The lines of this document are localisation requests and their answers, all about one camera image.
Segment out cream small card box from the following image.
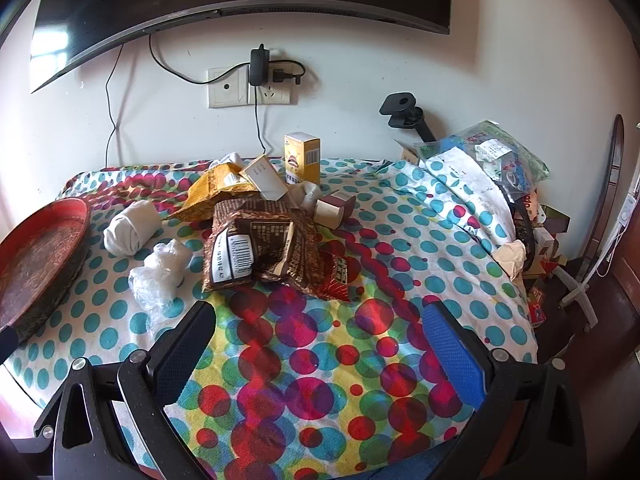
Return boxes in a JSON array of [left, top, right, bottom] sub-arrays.
[[239, 155, 290, 201]]

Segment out rolled white sock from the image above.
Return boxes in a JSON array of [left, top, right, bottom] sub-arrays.
[[287, 181, 326, 211], [103, 200, 161, 256]]

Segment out dark wooden chair back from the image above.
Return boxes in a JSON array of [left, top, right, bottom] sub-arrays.
[[580, 114, 626, 281]]

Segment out brown cardboard box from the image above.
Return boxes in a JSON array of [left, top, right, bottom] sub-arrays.
[[394, 139, 426, 163]]

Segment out clear plastic bag of papers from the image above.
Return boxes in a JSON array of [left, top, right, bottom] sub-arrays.
[[412, 120, 551, 196]]

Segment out white wall switch plate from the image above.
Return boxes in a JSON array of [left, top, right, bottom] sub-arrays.
[[207, 66, 249, 109]]

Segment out yellow medicine box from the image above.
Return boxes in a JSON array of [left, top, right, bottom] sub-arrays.
[[284, 131, 321, 186]]

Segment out crumpled beige tissue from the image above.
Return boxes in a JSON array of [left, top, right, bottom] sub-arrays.
[[492, 240, 528, 281]]

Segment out black adapter cable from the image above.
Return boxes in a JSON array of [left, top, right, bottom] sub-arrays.
[[254, 85, 272, 157]]

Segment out white wall socket plate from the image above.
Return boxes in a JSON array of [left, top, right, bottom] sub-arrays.
[[247, 62, 296, 107]]

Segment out crumpled clear plastic bag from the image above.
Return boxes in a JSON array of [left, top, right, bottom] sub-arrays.
[[129, 239, 193, 316]]

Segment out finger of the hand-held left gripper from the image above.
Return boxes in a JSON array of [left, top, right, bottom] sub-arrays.
[[0, 327, 19, 362]]

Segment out red snack packet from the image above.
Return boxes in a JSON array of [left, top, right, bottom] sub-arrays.
[[295, 240, 366, 303]]

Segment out polka dot tablecloth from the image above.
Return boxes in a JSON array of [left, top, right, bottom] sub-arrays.
[[10, 157, 541, 480]]

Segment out thin black hanging cable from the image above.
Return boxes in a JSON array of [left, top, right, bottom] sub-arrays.
[[104, 45, 125, 168]]

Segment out pile of small boxes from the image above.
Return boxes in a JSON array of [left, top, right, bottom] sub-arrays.
[[520, 195, 571, 323]]

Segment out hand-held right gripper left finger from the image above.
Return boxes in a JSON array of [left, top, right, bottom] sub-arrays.
[[34, 300, 217, 480]]

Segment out black television cable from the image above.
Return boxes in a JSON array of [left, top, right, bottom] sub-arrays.
[[149, 32, 253, 84]]

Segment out black clamp mount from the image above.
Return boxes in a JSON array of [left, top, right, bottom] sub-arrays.
[[379, 92, 438, 143]]

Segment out maroon and white small box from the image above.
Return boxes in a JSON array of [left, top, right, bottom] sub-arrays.
[[314, 191, 357, 228]]

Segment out black power adapter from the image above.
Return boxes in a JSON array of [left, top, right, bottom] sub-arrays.
[[250, 45, 274, 88]]

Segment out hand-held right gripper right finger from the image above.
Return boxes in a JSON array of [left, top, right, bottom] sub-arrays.
[[422, 301, 586, 480]]

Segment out red round tray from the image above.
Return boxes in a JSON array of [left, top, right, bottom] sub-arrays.
[[0, 197, 92, 346]]

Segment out brown snack bag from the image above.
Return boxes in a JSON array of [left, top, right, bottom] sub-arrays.
[[202, 199, 318, 293]]

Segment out yellow snack bag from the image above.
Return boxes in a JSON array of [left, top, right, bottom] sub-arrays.
[[167, 162, 261, 223]]

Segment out white plastic stand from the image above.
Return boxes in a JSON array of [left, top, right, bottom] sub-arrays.
[[550, 265, 598, 332]]

